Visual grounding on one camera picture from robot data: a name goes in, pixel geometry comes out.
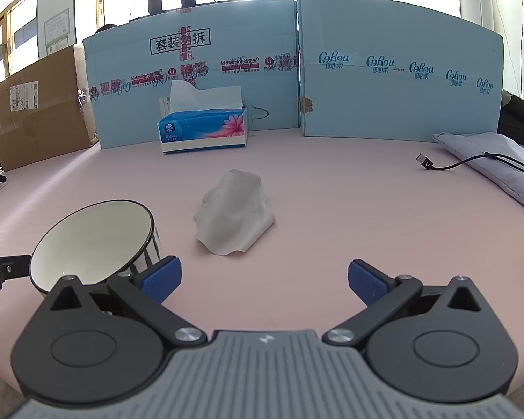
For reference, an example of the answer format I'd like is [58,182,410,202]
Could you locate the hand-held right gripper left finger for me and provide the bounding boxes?
[48,255,208,352]

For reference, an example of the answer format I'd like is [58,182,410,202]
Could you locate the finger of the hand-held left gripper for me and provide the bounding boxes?
[0,254,32,291]

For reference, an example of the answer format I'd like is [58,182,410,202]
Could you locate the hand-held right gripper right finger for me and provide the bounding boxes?
[322,259,485,350]

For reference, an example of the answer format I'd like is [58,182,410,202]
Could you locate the beige cleaning cloth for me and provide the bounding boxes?
[194,168,276,256]

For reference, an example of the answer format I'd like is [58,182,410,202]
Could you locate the brown cardboard box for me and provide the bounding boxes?
[0,45,99,172]

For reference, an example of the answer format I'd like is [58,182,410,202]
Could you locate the blue tissue box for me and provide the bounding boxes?
[157,107,249,154]

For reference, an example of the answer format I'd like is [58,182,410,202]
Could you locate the blue cardboard panel red print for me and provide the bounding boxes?
[83,0,300,149]

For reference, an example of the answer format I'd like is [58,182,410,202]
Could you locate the blue cardboard panel teal logos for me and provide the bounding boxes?
[297,0,505,143]

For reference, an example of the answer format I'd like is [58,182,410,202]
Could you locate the white tissue sheet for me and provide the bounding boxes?
[168,80,244,114]

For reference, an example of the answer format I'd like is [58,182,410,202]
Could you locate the black jacket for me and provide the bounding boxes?
[498,89,524,149]

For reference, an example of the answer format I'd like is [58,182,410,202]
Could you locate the black usb cable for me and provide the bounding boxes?
[416,152,524,182]

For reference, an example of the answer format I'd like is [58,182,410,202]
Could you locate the white wall notice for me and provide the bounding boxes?
[44,9,71,56]

